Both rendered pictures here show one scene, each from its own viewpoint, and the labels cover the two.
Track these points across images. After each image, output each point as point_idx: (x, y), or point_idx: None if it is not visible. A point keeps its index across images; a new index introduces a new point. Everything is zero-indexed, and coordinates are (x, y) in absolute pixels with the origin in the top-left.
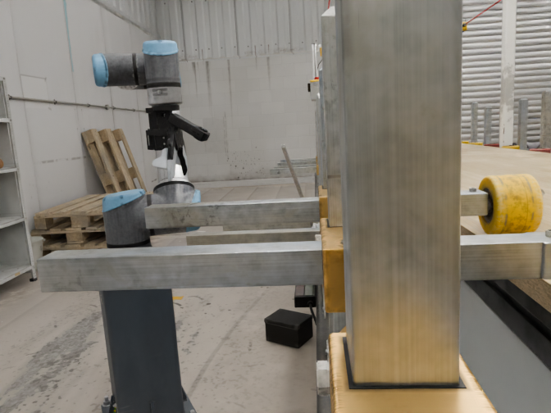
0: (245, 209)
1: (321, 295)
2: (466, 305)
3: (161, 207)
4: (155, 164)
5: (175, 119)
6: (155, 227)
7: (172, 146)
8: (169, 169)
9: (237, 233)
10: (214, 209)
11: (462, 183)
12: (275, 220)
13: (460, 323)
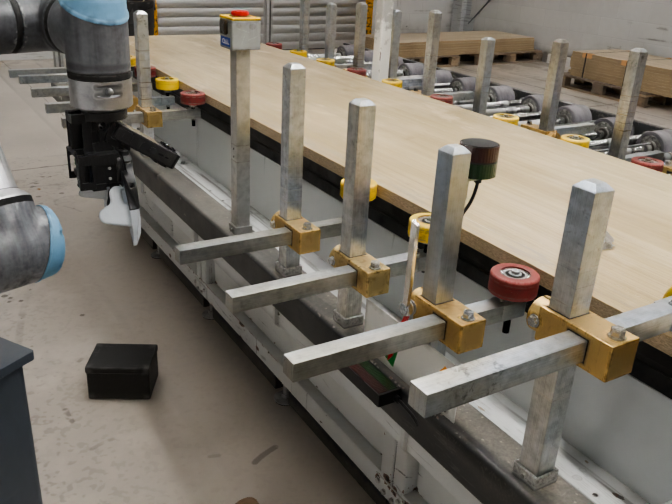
0: (526, 367)
1: (405, 384)
2: (614, 386)
3: (445, 389)
4: (106, 219)
5: (129, 134)
6: (434, 413)
7: (136, 186)
8: (135, 226)
9: (353, 344)
10: (498, 375)
11: (493, 206)
12: (548, 371)
13: (592, 399)
